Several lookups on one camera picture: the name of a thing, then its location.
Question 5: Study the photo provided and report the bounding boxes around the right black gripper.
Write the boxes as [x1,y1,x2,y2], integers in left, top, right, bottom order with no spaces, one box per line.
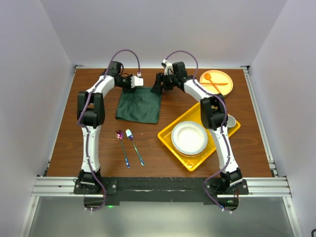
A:
[151,73,178,92]

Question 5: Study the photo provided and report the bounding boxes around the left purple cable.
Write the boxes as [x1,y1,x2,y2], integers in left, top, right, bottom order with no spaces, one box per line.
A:
[77,49,108,212]

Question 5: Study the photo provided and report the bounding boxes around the orange plastic knife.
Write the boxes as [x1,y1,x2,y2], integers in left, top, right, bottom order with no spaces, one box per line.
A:
[201,83,229,86]

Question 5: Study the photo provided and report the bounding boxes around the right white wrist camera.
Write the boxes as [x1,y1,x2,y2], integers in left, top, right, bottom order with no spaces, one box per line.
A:
[161,59,173,75]

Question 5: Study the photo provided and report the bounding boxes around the dark green cloth napkin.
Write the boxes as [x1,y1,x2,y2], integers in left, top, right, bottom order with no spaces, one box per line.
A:
[116,87,162,124]

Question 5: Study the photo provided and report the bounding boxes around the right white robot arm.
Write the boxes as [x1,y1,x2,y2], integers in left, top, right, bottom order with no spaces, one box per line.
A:
[151,59,242,194]

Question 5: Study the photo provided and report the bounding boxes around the grey ceramic mug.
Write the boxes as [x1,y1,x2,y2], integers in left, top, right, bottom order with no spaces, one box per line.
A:
[227,115,237,128]

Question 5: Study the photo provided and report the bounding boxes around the orange round plate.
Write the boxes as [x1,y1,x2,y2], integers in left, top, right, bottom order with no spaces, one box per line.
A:
[199,70,233,96]

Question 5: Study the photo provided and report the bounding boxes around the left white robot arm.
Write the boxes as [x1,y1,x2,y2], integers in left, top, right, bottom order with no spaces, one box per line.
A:
[76,61,131,194]

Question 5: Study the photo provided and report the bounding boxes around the aluminium right frame rail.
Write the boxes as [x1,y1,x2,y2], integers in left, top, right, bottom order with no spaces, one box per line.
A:
[241,66,278,177]

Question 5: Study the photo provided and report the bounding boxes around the orange plastic spoon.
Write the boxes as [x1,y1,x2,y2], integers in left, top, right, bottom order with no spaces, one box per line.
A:
[204,73,221,93]

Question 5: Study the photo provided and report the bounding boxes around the iridescent metal fork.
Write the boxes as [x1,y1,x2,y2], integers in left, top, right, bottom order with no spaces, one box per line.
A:
[125,129,145,166]

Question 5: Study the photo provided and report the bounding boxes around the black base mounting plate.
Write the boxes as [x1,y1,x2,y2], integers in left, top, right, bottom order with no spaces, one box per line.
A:
[73,176,248,210]

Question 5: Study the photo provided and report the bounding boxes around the aluminium frame rail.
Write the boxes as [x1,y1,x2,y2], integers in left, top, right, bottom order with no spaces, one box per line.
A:
[241,66,278,177]
[31,177,292,198]

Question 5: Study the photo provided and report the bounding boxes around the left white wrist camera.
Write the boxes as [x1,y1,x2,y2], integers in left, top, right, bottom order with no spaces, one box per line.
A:
[130,72,144,88]

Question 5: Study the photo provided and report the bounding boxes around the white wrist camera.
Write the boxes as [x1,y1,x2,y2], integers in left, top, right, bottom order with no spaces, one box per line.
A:
[130,72,144,88]
[161,59,173,75]

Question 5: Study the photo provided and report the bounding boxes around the aluminium front frame rail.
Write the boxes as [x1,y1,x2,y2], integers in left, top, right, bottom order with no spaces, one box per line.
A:
[31,177,292,198]

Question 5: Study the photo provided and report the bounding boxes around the iridescent metal spoon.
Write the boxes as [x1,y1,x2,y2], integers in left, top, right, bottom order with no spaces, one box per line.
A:
[116,130,130,168]

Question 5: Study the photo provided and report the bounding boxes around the white ceramic plate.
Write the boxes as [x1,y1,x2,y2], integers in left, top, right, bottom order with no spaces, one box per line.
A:
[171,121,208,156]

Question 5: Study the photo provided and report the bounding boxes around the yellow plastic tray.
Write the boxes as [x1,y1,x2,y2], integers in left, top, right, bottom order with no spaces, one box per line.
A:
[158,103,228,171]

